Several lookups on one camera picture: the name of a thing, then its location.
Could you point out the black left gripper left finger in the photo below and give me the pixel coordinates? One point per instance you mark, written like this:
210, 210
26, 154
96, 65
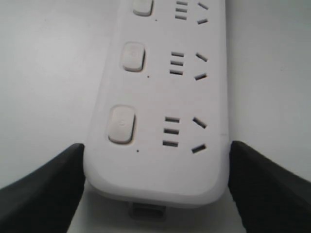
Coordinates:
45, 201

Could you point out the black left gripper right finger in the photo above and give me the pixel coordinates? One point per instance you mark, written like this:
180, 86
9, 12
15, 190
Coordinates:
269, 198

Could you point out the white five-outlet power strip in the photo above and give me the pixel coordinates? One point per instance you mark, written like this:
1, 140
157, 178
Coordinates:
159, 132

